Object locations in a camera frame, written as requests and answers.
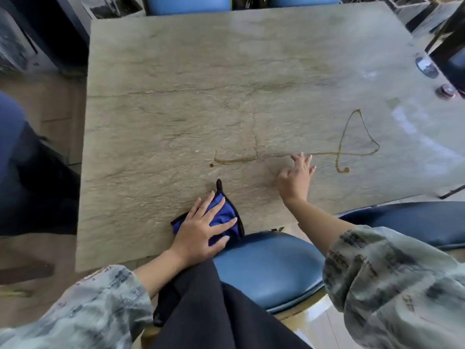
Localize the blue padded chair gold frame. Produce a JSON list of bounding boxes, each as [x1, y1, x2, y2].
[[140, 230, 333, 349]]

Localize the person's black trousers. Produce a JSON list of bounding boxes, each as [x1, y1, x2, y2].
[[153, 259, 314, 349]]

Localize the small dark jar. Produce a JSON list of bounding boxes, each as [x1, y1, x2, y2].
[[435, 84, 457, 101]]

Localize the brown sauce spill line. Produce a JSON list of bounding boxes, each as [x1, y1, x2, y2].
[[209, 109, 380, 174]]

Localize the person's left forearm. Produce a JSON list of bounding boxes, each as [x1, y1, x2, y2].
[[0, 248, 194, 349]]

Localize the person's right forearm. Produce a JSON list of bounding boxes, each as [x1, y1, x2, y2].
[[283, 198, 465, 349]]

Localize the black table foot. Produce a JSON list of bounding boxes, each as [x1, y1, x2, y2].
[[439, 184, 465, 200]]

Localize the person's left hand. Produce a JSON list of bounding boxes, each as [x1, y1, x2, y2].
[[170, 191, 238, 268]]

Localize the person's right hand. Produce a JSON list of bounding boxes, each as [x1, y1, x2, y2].
[[276, 152, 317, 208]]

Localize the dark chair with black frame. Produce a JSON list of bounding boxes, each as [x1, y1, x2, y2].
[[424, 0, 465, 98]]

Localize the blue cloth with black trim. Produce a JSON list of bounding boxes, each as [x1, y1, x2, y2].
[[171, 179, 245, 247]]

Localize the clear glass lid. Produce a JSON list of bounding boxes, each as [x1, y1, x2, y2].
[[415, 55, 441, 79]]

